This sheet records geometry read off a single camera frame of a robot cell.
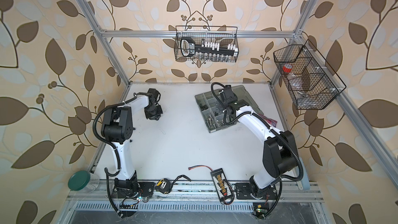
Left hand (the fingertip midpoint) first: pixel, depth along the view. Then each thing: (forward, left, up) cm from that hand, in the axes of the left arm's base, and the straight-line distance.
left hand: (159, 115), depth 101 cm
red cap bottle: (+16, -77, +29) cm, 83 cm away
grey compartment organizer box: (-1, -36, +3) cm, 36 cm away
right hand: (-2, -44, +14) cm, 46 cm away
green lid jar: (-41, +23, +9) cm, 48 cm away
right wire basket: (-1, -82, +33) cm, 88 cm away
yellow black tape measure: (-41, -11, +2) cm, 43 cm away
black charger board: (-41, -41, +1) cm, 58 cm away
